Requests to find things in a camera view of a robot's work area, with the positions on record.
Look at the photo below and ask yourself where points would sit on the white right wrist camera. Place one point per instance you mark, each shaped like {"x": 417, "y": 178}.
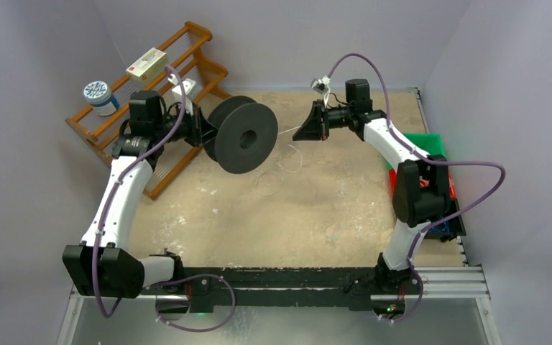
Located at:
{"x": 322, "y": 86}

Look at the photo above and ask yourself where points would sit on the green plastic bin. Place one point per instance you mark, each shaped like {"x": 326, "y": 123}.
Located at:
{"x": 424, "y": 144}

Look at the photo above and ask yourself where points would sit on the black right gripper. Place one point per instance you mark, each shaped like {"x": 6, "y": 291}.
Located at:
{"x": 323, "y": 121}

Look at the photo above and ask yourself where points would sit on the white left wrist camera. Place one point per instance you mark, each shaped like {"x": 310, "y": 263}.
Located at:
{"x": 185, "y": 94}

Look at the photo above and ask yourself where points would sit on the black plastic bin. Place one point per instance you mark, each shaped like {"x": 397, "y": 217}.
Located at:
{"x": 447, "y": 231}

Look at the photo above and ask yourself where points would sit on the blue white round jar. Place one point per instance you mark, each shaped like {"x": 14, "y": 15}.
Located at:
{"x": 100, "y": 97}

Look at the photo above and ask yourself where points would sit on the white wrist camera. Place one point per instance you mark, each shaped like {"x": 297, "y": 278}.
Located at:
{"x": 322, "y": 86}
{"x": 185, "y": 94}

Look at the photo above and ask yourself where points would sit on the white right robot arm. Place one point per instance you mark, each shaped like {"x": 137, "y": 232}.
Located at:
{"x": 421, "y": 194}

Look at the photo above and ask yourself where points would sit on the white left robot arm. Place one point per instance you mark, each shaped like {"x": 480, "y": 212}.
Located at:
{"x": 100, "y": 265}

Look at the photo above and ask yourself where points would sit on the green white cardboard box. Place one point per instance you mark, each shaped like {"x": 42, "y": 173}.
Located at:
{"x": 146, "y": 67}

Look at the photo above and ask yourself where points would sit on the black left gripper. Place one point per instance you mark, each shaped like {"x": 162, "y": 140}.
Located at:
{"x": 200, "y": 131}

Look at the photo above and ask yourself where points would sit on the black perforated cable spool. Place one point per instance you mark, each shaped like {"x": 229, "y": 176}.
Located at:
{"x": 246, "y": 133}

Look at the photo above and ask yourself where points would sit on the red plastic bin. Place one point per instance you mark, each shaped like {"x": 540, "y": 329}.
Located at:
{"x": 392, "y": 183}

